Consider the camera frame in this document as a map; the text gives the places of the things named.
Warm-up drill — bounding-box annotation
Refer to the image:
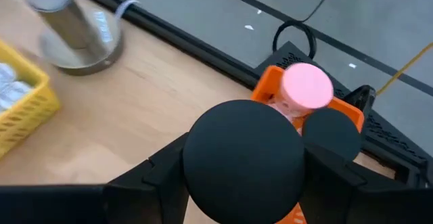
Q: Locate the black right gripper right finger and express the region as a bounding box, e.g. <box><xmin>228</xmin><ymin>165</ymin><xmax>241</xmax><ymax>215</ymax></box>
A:
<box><xmin>299</xmin><ymin>145</ymin><xmax>390</xmax><ymax>224</ymax></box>

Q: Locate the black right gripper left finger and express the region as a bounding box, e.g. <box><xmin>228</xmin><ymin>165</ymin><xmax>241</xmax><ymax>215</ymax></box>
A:
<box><xmin>108</xmin><ymin>134</ymin><xmax>189</xmax><ymax>224</ymax></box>

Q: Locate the black hourglass white sand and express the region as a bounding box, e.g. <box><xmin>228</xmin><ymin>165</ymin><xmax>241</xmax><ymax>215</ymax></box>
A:
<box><xmin>302</xmin><ymin>107</ymin><xmax>362</xmax><ymax>162</ymax></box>

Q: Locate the black hourglass orange sand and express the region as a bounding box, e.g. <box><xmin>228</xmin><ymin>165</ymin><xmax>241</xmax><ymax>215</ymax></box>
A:
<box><xmin>181</xmin><ymin>98</ymin><xmax>306</xmax><ymax>224</ymax></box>

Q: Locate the orange plastic basket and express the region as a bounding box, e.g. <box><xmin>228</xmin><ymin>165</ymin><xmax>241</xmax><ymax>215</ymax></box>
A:
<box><xmin>250</xmin><ymin>64</ymin><xmax>365</xmax><ymax>224</ymax></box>

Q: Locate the yellow plastic basket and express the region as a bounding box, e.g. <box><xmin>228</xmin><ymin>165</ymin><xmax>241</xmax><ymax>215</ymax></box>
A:
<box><xmin>0</xmin><ymin>39</ymin><xmax>62</xmax><ymax>159</ymax></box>

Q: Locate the white mushroom table lamp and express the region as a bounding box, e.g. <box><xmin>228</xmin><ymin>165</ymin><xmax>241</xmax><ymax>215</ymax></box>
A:
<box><xmin>20</xmin><ymin>0</ymin><xmax>124</xmax><ymax>76</ymax></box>

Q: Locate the yellow hanging cable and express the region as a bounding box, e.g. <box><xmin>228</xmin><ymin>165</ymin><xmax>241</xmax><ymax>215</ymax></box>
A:
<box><xmin>375</xmin><ymin>43</ymin><xmax>433</xmax><ymax>96</ymax></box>

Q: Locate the black coiled cable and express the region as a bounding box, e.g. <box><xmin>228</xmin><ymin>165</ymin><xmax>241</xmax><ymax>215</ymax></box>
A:
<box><xmin>272</xmin><ymin>0</ymin><xmax>339</xmax><ymax>61</ymax></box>

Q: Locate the white lamp cord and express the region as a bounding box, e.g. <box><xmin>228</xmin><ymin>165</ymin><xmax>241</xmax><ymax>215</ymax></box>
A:
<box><xmin>114</xmin><ymin>0</ymin><xmax>141</xmax><ymax>19</ymax></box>

